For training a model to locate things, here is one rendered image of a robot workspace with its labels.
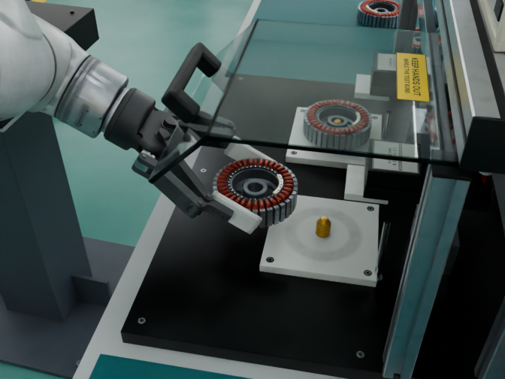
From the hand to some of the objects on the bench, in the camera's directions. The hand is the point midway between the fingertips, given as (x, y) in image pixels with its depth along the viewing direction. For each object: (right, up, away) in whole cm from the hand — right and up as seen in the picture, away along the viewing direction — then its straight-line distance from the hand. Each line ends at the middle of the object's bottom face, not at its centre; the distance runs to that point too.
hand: (252, 189), depth 78 cm
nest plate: (+10, -7, +3) cm, 12 cm away
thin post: (+16, -12, -2) cm, 20 cm away
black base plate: (+13, -1, +14) cm, 19 cm away
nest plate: (+14, +8, +22) cm, 27 cm away
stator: (+31, +41, +65) cm, 83 cm away
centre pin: (+10, -6, +2) cm, 12 cm away
